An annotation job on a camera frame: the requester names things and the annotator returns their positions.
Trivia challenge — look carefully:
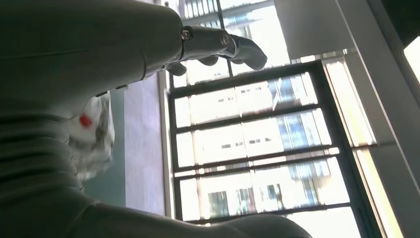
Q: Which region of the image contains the grey red-printed plastic package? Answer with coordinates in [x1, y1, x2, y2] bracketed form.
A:
[63, 92, 116, 182]

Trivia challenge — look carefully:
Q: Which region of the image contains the dark window frame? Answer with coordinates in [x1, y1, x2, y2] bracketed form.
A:
[164, 0, 385, 228]

